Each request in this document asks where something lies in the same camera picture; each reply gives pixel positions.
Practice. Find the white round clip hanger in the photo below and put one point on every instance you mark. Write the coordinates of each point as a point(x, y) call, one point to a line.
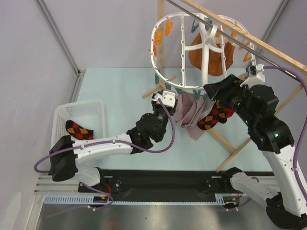
point(208, 37)

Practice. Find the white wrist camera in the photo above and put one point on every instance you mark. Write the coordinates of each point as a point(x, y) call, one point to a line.
point(255, 76)
point(168, 98)

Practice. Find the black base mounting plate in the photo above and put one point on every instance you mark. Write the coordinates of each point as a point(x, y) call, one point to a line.
point(164, 186)

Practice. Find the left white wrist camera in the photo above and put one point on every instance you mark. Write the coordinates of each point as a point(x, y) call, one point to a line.
point(168, 98)

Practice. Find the black argyle sock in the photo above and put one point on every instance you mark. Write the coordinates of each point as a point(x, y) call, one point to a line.
point(218, 114)
point(78, 132)

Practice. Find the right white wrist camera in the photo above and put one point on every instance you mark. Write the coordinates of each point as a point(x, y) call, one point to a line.
point(255, 76)

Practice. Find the white plastic laundry basket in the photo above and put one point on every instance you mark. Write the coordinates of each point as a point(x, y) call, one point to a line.
point(88, 114)

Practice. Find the wooden drying rack frame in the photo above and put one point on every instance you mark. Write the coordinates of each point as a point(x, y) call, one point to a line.
point(267, 19)

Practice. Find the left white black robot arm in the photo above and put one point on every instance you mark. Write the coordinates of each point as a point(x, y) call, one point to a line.
point(69, 157)

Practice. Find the mauve hanging sock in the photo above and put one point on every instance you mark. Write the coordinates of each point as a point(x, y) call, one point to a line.
point(190, 111)

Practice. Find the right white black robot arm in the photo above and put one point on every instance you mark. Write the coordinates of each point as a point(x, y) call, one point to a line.
point(255, 105)

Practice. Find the orange brown hanging sock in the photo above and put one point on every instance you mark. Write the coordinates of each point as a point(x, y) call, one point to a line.
point(215, 59)

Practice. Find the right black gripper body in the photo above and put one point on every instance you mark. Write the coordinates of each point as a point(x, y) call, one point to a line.
point(218, 90)

